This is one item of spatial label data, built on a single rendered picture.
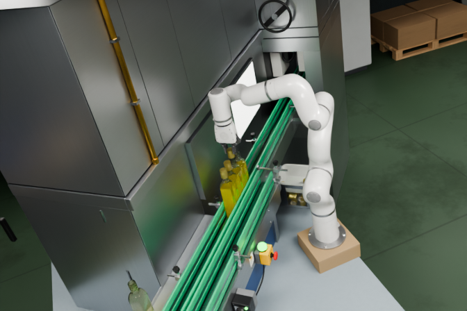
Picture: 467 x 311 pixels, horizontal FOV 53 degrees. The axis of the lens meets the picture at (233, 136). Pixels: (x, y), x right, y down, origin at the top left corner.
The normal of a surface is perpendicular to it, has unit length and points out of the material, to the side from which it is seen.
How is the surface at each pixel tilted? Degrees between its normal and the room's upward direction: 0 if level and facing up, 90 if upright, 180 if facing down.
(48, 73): 90
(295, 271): 0
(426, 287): 0
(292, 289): 0
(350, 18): 90
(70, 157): 90
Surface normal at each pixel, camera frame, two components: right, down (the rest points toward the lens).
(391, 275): -0.18, -0.83
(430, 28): 0.25, 0.48
